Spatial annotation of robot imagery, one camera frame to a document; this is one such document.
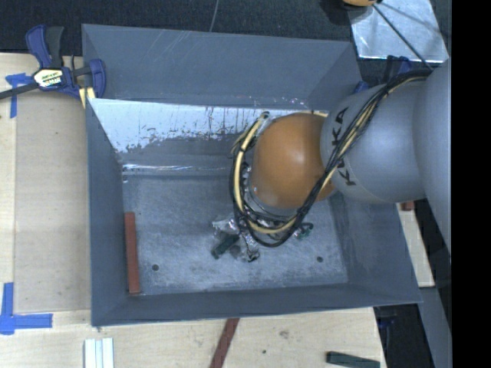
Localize pale wood board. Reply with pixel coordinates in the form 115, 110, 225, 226
12, 93, 93, 314

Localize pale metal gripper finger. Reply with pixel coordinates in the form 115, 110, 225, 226
213, 219, 240, 235
239, 232, 262, 264

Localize grey metal bin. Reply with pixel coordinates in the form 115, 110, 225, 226
80, 23, 423, 327

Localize dark green block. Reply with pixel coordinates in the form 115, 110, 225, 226
210, 232, 242, 261

